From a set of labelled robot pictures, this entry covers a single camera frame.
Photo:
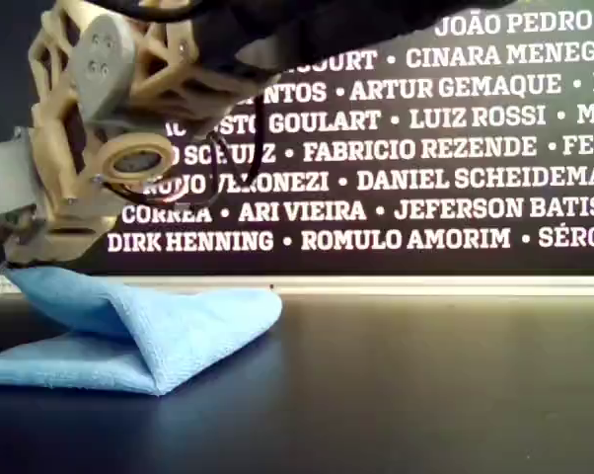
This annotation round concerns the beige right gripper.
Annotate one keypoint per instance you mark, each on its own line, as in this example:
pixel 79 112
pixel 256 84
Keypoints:
pixel 65 168

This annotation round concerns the light blue microfibre cloth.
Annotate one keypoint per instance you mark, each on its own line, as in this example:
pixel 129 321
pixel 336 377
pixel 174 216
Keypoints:
pixel 178 321

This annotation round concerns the beige right robot arm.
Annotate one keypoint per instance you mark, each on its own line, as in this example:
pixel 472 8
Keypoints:
pixel 144 59

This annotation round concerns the black banner with white names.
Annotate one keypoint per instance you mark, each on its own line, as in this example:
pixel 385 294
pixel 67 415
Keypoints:
pixel 326 261

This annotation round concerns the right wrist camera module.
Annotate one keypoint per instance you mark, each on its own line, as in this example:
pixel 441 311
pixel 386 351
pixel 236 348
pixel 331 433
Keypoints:
pixel 134 160

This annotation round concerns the aluminium table frame rail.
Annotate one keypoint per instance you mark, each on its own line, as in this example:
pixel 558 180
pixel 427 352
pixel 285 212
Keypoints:
pixel 425 286

